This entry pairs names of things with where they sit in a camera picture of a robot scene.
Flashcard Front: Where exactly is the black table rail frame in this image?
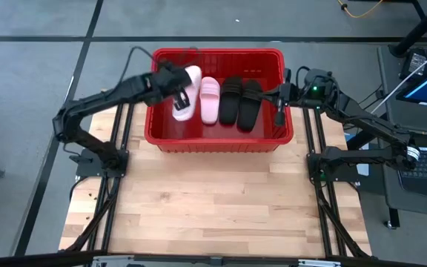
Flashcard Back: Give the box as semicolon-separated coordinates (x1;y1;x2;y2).
301;106;371;260
64;103;133;257

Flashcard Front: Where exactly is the black slide sandal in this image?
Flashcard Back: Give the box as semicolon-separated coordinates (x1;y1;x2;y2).
218;76;244;126
236;79;264;132

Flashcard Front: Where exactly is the black power adapter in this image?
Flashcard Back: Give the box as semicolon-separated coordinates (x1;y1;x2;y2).
400;47;427;79

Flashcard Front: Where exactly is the yellow cable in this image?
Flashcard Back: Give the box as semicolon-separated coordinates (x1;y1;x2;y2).
337;0;385;19

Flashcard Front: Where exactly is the black laptop keyboard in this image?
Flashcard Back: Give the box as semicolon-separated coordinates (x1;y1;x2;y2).
397;146;427;198

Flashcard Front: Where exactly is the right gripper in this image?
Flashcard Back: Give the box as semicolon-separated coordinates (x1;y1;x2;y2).
251;67;304;128

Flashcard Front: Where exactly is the red plastic bin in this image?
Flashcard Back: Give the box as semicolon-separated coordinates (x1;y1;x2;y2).
143;47;295;154

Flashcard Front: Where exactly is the grey side desk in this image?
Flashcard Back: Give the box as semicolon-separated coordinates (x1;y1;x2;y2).
376;43;427;220

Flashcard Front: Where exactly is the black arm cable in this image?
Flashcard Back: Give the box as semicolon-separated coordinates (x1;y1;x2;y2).
118;45;156;87

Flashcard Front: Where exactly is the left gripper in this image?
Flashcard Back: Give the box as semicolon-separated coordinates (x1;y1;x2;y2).
146;63;193;113

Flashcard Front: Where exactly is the white cable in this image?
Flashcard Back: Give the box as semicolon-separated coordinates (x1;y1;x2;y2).
370;43;427;114

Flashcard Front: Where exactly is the pink slide sandal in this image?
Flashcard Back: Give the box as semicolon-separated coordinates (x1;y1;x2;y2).
171;65;203;122
199;76;222;125

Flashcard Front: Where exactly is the black tripod leg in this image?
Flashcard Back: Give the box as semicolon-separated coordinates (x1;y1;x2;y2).
388;0;427;58

